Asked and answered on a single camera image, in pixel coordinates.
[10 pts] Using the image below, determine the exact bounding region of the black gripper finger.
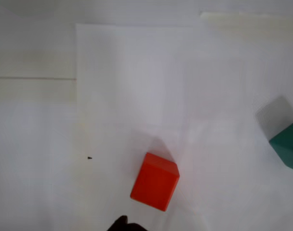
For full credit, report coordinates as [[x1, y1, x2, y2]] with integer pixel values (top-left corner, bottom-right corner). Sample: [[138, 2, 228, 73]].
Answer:
[[126, 222, 147, 231], [107, 215, 129, 231]]

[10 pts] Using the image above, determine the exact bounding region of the red cube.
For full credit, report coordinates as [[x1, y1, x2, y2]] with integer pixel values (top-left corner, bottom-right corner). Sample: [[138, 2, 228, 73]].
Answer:
[[130, 152, 181, 212]]

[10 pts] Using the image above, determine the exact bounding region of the teal blue cube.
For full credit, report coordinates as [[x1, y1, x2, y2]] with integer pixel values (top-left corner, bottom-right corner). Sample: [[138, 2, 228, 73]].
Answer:
[[268, 122, 293, 173]]

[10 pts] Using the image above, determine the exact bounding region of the white paper sheet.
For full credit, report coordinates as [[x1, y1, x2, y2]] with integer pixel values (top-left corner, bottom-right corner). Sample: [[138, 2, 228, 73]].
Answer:
[[75, 23, 293, 231]]

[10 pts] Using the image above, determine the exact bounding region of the long beige masking tape strip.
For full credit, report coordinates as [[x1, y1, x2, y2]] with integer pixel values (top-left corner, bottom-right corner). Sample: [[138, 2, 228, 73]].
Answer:
[[200, 11, 293, 32]]

